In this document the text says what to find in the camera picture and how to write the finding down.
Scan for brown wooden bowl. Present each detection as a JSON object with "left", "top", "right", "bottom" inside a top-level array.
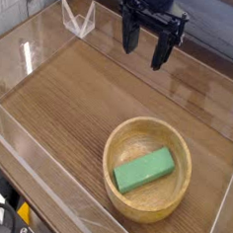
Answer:
[{"left": 102, "top": 116, "right": 193, "bottom": 224}]

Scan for green rectangular block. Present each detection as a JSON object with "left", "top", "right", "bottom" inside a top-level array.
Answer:
[{"left": 113, "top": 147, "right": 175, "bottom": 194}]

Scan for yellow label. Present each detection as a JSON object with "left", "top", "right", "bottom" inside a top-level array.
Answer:
[{"left": 17, "top": 202, "right": 31, "bottom": 224}]

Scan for clear acrylic tray wall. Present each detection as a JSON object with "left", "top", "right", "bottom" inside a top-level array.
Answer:
[{"left": 0, "top": 103, "right": 129, "bottom": 233}]

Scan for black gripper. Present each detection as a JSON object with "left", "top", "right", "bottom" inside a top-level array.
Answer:
[{"left": 120, "top": 0, "right": 190, "bottom": 71}]

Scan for clear acrylic corner bracket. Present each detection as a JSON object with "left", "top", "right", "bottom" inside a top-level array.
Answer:
[{"left": 61, "top": 0, "right": 96, "bottom": 39}]

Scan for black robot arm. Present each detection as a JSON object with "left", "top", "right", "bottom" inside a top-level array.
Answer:
[{"left": 120, "top": 0, "right": 189, "bottom": 71}]

